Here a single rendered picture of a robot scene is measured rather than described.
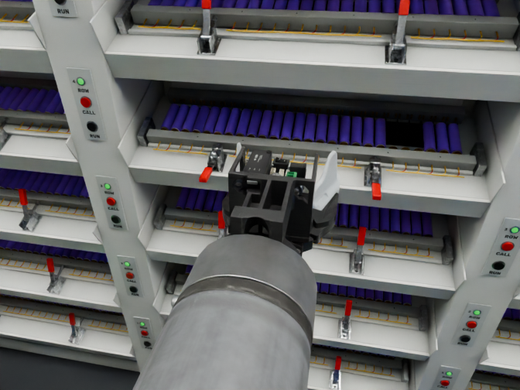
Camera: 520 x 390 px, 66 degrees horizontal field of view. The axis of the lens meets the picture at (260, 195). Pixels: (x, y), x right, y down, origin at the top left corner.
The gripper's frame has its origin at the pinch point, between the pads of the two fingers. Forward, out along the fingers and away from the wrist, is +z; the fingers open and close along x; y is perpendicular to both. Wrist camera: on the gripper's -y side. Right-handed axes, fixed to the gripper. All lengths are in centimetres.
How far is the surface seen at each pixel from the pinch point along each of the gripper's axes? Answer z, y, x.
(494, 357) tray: 19, -49, -43
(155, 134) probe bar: 21.0, -6.1, 26.4
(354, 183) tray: 17.5, -10.1, -9.2
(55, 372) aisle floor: 18, -84, 67
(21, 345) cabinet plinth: 23, -81, 81
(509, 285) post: 16.9, -27.2, -38.2
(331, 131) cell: 25.2, -4.6, -4.7
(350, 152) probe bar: 20.6, -6.1, -8.2
